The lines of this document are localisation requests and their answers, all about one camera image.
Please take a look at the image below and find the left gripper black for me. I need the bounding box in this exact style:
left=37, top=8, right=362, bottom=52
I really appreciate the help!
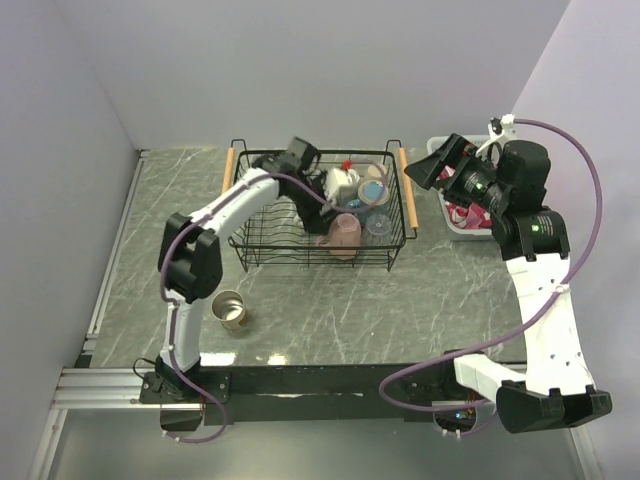
left=284, top=169, right=341, bottom=235

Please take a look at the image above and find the blue butterfly mug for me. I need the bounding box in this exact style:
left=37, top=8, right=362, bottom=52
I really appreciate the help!
left=345, top=180, right=390, bottom=215

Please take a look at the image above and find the white faceted mug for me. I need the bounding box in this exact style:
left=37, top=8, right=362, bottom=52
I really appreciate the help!
left=339, top=169, right=361, bottom=203

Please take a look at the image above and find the pink mug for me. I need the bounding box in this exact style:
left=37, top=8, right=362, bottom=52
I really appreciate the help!
left=316, top=213, right=361, bottom=261

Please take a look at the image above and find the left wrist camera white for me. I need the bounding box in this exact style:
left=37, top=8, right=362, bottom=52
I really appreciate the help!
left=324, top=160, right=353, bottom=205

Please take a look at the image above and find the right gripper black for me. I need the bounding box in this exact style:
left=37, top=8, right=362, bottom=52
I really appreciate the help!
left=404, top=132, right=509, bottom=214

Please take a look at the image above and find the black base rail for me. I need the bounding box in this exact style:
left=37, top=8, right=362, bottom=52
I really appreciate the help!
left=139, top=363, right=480, bottom=425

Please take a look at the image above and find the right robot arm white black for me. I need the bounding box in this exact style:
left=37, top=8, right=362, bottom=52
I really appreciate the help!
left=405, top=134, right=613, bottom=433

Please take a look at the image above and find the steel cup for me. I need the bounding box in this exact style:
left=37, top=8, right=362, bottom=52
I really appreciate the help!
left=211, top=290, right=247, bottom=331

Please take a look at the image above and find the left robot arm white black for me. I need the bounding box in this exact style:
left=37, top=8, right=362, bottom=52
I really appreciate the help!
left=156, top=137, right=331, bottom=402

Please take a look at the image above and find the pink camouflage cloth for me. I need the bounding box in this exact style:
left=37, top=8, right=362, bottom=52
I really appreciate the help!
left=439, top=164, right=496, bottom=231

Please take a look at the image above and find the white plastic basket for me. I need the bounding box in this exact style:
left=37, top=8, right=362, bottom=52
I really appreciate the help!
left=426, top=134, right=493, bottom=241

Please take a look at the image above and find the aluminium frame rail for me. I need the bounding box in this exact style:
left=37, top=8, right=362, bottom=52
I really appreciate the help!
left=27, top=368, right=199, bottom=479

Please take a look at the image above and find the clear glass cup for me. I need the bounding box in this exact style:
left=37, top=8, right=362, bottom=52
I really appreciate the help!
left=363, top=213, right=392, bottom=246

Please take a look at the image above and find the beige handleless cup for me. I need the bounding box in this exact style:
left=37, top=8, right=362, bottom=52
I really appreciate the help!
left=364, top=163, right=389, bottom=183

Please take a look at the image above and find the black wire dish rack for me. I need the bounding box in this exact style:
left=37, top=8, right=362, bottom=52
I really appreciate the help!
left=228, top=148, right=410, bottom=271

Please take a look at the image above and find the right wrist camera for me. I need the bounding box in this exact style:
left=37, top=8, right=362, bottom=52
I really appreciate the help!
left=476, top=114, right=516, bottom=156

